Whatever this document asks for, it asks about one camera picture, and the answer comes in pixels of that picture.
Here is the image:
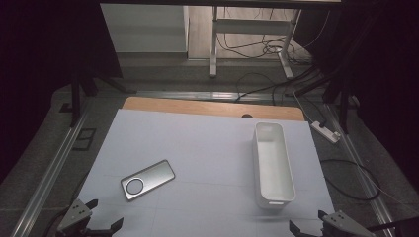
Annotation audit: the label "black metal stand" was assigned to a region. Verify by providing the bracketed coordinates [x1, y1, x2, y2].
[58, 63, 138, 128]
[293, 63, 361, 135]

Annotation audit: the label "white power strip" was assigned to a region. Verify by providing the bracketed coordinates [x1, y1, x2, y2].
[310, 120, 342, 144]

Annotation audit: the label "white plastic storage box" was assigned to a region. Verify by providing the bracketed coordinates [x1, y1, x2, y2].
[252, 121, 296, 210]

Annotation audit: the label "white paper sheet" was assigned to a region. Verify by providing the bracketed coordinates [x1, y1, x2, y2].
[58, 108, 337, 237]

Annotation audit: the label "white desk frame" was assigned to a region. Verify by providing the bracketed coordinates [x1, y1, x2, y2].
[209, 5, 302, 80]

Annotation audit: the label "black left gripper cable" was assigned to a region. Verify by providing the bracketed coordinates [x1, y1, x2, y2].
[42, 170, 91, 237]

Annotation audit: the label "metal floor rail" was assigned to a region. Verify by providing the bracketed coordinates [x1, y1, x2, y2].
[135, 90, 297, 104]
[9, 102, 91, 237]
[323, 103, 397, 237]

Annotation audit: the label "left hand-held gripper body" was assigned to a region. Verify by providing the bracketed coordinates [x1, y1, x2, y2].
[55, 198, 94, 237]

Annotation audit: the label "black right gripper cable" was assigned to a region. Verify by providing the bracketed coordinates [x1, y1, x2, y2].
[320, 159, 419, 232]

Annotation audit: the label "black floor cable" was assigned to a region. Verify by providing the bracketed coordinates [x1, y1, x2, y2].
[234, 65, 318, 104]

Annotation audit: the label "wooden table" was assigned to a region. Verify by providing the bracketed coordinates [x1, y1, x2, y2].
[122, 96, 306, 122]

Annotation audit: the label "white power strip cable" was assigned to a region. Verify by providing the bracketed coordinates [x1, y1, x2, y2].
[292, 91, 318, 125]

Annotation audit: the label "tangled black cables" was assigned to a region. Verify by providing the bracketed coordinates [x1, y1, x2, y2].
[216, 6, 331, 67]

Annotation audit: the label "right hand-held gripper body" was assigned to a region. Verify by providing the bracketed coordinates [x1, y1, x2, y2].
[320, 209, 377, 237]

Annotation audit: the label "white cabinet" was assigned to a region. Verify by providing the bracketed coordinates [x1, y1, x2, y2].
[100, 3, 191, 61]

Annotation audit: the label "black floor socket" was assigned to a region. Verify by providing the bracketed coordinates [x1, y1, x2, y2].
[71, 127, 98, 152]

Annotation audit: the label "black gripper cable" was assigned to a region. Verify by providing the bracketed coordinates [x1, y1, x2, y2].
[42, 170, 91, 237]
[320, 159, 419, 232]

